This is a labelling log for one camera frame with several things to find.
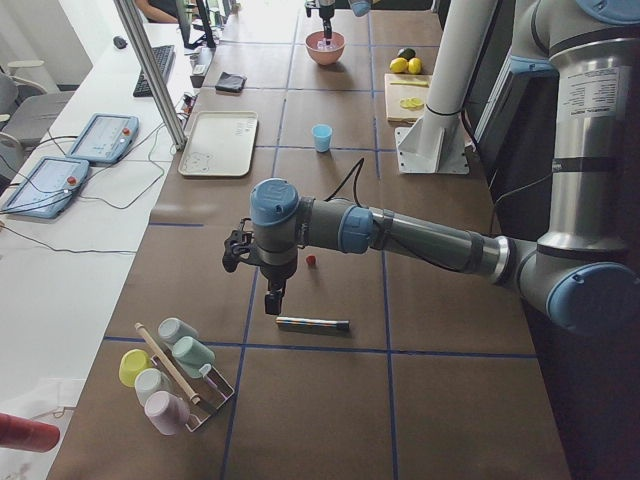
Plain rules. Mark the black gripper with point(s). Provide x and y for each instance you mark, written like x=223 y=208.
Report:
x=276 y=273
x=327 y=12

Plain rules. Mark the pink bowl of ice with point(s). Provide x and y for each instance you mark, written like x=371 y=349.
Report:
x=324 y=51

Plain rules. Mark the green cup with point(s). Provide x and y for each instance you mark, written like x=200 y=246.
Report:
x=192 y=355

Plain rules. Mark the grey white cup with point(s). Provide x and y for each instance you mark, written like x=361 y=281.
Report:
x=172 y=329

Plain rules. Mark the white cup rack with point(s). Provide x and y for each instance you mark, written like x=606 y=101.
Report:
x=205 y=396

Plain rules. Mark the light blue cup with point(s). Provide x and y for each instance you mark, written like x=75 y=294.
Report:
x=322 y=136

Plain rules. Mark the pale mint cup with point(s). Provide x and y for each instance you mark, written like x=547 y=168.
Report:
x=150 y=381

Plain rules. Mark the yellow cup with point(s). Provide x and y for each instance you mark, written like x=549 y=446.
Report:
x=132 y=363

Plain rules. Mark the pink cup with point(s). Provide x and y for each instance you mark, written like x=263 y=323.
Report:
x=167 y=412

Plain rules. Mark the steel muddler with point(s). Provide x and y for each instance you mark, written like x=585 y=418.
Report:
x=338 y=325

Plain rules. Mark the yellow plastic knife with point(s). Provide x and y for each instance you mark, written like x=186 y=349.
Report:
x=424 y=84

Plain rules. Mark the folded grey cloth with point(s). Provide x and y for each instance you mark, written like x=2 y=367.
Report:
x=230 y=83

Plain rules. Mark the bamboo cutting board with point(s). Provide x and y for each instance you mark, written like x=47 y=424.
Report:
x=394 y=93

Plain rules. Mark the yellow lemon slices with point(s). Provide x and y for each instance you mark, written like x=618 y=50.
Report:
x=411 y=103

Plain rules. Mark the cream bear tray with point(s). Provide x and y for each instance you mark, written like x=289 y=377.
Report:
x=220 y=144

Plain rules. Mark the white pillar with base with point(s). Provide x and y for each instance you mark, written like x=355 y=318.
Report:
x=435 y=144

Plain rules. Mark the computer mouse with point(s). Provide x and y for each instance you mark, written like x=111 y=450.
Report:
x=119 y=42

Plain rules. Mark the upper blue teach pendant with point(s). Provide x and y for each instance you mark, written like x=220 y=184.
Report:
x=105 y=139

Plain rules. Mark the blue teach pendant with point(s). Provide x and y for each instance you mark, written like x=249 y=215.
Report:
x=48 y=189
x=105 y=139

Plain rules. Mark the lower blue teach pendant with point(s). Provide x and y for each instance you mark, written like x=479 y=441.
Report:
x=48 y=189

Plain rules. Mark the red bottle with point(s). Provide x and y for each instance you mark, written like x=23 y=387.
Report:
x=28 y=435

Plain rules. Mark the aluminium frame post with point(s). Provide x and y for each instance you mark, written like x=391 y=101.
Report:
x=137 y=35

